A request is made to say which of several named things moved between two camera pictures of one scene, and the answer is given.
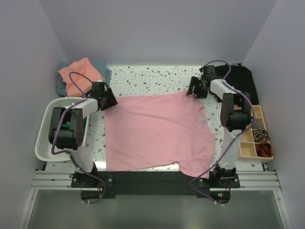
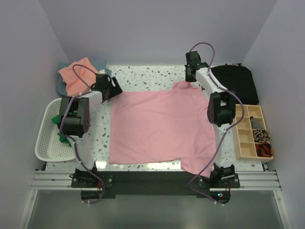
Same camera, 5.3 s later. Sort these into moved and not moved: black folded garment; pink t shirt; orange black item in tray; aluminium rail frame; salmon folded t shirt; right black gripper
Moved: right black gripper; pink t shirt
Not moved: orange black item in tray; salmon folded t shirt; aluminium rail frame; black folded garment
